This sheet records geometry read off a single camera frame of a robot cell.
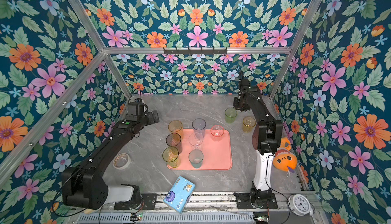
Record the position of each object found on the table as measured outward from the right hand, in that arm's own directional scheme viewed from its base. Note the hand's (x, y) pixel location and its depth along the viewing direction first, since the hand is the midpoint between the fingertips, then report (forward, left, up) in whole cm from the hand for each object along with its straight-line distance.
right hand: (239, 106), depth 95 cm
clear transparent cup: (-21, +27, -4) cm, 34 cm away
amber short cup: (-5, -8, -13) cm, 16 cm away
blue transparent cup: (-14, +25, 0) cm, 29 cm away
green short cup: (0, +4, -8) cm, 9 cm away
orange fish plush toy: (-32, -20, -6) cm, 39 cm away
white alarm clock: (-52, -22, -11) cm, 58 cm away
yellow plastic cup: (-14, +39, -2) cm, 41 cm away
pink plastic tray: (-25, +14, -16) cm, 33 cm away
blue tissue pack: (-49, +34, -9) cm, 60 cm away
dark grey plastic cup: (-20, +39, -5) cm, 45 cm away
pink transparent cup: (-12, +14, -10) cm, 22 cm away
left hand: (-10, +51, +8) cm, 53 cm away
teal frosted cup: (-30, +26, -6) cm, 41 cm away
